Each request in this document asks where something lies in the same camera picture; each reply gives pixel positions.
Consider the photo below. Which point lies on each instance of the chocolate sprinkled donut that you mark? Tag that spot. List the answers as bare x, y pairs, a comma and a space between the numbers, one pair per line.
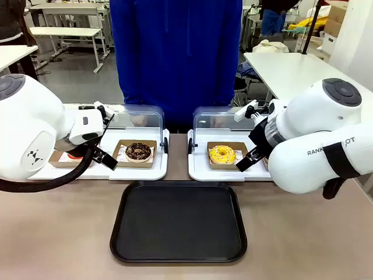
132, 153

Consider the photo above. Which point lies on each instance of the large white table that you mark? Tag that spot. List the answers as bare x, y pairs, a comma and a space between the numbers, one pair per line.
291, 70

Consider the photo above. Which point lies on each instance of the yellow cloth bundle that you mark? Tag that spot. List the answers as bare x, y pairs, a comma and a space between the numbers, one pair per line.
311, 23

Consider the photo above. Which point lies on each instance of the white desk with metal legs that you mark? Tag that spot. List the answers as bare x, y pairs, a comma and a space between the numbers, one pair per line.
73, 7
67, 32

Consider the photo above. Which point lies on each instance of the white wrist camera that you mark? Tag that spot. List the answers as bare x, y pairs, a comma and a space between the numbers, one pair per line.
244, 111
100, 111

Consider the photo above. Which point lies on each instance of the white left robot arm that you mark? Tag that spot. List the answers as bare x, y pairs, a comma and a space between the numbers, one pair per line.
29, 131

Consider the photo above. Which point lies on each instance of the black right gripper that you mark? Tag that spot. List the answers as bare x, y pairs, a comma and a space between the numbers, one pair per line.
260, 135

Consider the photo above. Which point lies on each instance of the brown cardboard donut tray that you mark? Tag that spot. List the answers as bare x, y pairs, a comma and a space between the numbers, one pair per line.
242, 148
265, 164
119, 151
58, 161

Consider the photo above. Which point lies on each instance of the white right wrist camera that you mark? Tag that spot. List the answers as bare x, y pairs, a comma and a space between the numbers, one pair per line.
244, 111

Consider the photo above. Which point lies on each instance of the brown cardboard box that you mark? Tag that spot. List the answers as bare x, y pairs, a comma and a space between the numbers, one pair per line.
335, 17

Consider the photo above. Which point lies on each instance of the black plastic serving tray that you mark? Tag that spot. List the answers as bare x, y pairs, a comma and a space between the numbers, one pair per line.
178, 223

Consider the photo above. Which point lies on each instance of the bystander in dark clothes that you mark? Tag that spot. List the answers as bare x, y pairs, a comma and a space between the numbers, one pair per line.
11, 20

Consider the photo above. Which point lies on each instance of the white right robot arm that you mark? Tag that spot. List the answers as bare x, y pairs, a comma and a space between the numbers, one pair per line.
314, 151

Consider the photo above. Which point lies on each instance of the white table with dark legs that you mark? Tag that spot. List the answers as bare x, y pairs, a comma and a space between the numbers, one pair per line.
14, 55

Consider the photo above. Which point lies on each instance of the white storage box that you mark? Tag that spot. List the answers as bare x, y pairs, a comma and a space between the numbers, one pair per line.
327, 43

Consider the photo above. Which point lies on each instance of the person in blue hoodie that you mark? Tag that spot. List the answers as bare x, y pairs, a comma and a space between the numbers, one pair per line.
175, 58

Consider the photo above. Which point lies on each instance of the black office chair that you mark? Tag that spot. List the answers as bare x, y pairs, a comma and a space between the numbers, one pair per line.
243, 87

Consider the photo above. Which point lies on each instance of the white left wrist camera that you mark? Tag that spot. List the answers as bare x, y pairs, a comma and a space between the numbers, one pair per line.
100, 111

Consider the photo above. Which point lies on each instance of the red glazed donut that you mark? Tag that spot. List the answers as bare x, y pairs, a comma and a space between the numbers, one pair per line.
74, 158

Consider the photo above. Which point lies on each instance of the person's left hand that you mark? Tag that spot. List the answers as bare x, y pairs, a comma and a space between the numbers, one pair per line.
216, 120

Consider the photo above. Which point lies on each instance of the clear display case lid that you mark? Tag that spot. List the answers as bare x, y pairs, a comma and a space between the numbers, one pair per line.
145, 116
207, 116

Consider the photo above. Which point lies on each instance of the person's right hand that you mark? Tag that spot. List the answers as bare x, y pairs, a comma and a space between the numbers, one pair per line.
137, 121

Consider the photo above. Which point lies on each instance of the cream canvas bag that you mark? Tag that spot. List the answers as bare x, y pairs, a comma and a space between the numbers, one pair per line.
271, 46

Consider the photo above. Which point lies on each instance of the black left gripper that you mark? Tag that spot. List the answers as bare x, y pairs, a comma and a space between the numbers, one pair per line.
74, 149

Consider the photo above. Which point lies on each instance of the yellow sprinkled donut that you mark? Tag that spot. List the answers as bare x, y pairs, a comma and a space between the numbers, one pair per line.
214, 154

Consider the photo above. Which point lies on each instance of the white display case base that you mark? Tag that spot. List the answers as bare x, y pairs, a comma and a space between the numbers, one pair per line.
137, 173
201, 172

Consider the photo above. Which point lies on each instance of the bystander in blue jeans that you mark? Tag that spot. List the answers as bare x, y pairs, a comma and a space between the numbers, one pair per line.
272, 20

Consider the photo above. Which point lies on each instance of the black stand pole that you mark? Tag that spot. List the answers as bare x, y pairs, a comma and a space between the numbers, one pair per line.
311, 29

